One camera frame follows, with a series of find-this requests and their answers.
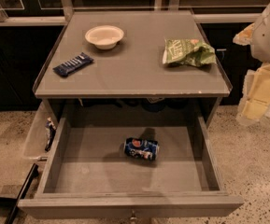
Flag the black pole on floor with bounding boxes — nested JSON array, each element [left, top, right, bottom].
[[4, 163, 38, 224]]

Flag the metal window frame rail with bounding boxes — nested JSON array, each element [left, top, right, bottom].
[[0, 0, 270, 27]]

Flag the blue snack bar wrapper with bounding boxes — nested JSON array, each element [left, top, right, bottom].
[[53, 52, 93, 77]]

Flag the blue pepsi can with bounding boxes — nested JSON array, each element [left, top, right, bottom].
[[123, 137, 160, 161]]

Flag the open grey top drawer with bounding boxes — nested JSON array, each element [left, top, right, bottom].
[[19, 103, 243, 219]]

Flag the grey cabinet counter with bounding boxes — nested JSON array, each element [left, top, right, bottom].
[[34, 11, 232, 121]]

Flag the white paper bowl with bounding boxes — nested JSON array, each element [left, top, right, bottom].
[[85, 25, 124, 50]]

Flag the green chip bag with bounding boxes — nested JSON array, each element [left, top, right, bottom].
[[163, 39, 216, 67]]

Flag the metal drawer knob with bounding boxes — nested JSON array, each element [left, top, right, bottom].
[[129, 211, 137, 224]]

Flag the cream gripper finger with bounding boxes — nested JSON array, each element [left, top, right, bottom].
[[233, 23, 254, 46], [236, 63, 270, 126]]

